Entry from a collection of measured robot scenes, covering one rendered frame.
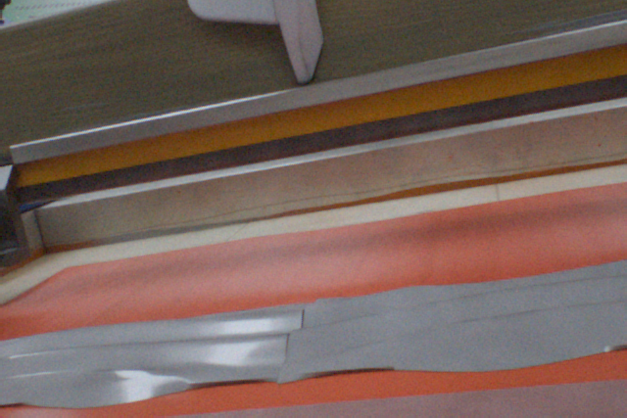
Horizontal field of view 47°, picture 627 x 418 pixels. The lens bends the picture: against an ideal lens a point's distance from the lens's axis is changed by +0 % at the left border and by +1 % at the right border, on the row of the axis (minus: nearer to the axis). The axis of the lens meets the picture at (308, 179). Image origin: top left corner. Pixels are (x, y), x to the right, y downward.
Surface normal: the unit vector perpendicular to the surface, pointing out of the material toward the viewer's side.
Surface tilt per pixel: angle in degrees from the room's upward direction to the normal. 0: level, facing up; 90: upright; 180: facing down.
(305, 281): 0
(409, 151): 90
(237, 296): 0
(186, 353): 34
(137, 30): 89
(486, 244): 0
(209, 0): 85
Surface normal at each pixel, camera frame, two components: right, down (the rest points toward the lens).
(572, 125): -0.22, 0.19
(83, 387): -0.33, -0.58
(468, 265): -0.20, -0.97
